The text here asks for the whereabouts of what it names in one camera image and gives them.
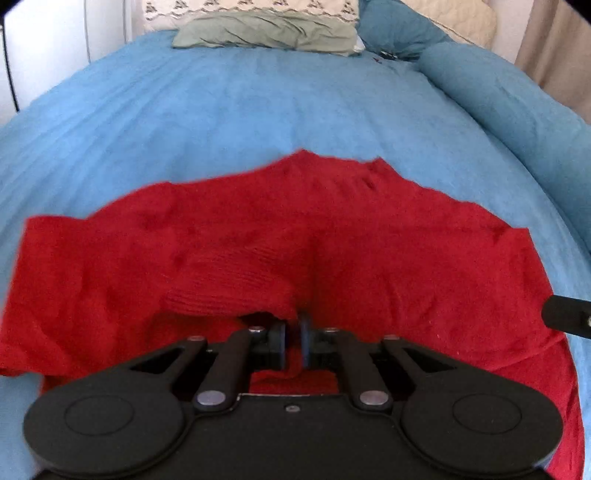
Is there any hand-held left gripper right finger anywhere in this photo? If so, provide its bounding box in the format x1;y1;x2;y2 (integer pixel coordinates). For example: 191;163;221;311
298;314;455;411

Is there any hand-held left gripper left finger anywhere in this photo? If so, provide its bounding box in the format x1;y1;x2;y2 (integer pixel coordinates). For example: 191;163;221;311
130;322;289;412

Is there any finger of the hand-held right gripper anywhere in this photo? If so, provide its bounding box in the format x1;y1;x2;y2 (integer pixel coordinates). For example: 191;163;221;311
541;295;591;341

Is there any red knit sweater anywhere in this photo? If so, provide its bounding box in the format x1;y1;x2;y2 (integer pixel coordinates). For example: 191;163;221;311
0;148;586;480

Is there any blue bed blanket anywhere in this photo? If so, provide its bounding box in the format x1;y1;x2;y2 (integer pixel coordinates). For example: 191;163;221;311
0;0;591;480

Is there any beige curtain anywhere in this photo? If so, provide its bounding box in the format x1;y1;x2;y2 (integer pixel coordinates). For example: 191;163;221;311
515;0;591;123

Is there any grey-green pillow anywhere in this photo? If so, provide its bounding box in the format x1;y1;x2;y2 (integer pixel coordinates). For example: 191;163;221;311
172;10;365;57

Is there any beige quilted pillow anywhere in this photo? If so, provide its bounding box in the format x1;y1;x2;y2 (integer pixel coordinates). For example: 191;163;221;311
401;0;498;49

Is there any white patterned pillow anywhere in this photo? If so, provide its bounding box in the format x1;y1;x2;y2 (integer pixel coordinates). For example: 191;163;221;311
142;0;361;34

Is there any black cable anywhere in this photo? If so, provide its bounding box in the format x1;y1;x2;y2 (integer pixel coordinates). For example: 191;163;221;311
0;21;21;114

